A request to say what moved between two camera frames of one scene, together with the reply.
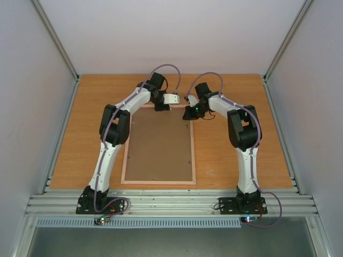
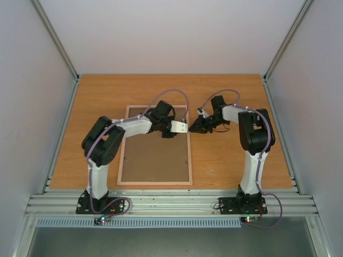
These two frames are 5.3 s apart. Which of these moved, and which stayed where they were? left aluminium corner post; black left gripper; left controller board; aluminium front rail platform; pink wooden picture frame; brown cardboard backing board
Moved: black left gripper; pink wooden picture frame
Stayed: aluminium front rail platform; left aluminium corner post; brown cardboard backing board; left controller board
